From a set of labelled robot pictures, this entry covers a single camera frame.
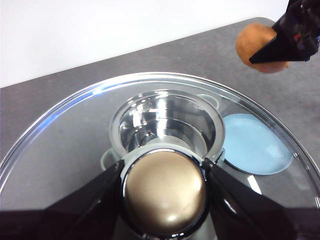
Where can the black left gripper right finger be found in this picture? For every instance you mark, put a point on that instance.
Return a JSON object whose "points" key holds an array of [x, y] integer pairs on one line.
{"points": [[262, 217]]}

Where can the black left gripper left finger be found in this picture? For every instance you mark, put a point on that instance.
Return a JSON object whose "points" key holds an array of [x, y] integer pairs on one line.
{"points": [[62, 220]]}

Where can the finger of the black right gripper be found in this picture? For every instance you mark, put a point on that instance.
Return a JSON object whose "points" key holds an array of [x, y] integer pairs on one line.
{"points": [[280, 51], [286, 21]]}

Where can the brown potato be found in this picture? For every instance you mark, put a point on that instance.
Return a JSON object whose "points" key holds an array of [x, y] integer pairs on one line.
{"points": [[252, 42]]}

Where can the glass lid with green knob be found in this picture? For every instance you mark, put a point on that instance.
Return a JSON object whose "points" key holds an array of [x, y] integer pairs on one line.
{"points": [[165, 190]]}

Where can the blue round plate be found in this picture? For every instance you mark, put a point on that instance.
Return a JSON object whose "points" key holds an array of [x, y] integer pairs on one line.
{"points": [[255, 145]]}

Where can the pale green electric steamer pot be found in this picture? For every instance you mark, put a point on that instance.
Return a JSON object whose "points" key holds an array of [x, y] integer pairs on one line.
{"points": [[165, 120]]}

